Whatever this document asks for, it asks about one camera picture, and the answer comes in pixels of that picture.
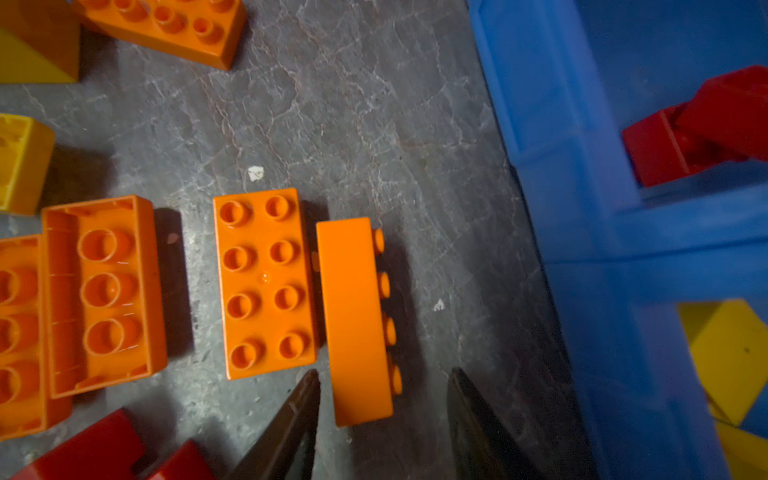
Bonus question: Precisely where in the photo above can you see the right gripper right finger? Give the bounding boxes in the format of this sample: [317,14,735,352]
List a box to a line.
[447,367,544,479]

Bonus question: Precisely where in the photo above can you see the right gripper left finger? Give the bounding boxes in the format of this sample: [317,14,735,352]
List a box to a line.
[226,369,321,479]

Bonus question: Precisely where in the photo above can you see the yellow lego pair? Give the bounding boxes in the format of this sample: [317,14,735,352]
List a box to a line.
[677,299,767,426]

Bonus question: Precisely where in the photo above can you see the blue three-compartment bin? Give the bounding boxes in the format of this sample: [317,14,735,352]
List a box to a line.
[469,1,767,479]

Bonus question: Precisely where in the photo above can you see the red lego single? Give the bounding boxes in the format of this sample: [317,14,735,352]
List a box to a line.
[622,65,767,187]

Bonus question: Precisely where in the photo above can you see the red lego cluster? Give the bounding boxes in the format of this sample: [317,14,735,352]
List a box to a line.
[12,408,214,480]

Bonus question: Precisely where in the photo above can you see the orange lego stack centre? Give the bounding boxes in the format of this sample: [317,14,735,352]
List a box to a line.
[1,189,317,439]

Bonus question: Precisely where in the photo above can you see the yellow lego bottom left small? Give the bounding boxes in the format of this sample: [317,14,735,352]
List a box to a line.
[1,113,55,216]

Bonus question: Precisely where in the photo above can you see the orange lego left slanted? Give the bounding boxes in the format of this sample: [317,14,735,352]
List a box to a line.
[72,0,247,70]

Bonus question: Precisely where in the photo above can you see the yellow long lego bottom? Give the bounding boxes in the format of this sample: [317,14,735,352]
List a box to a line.
[1,0,80,84]

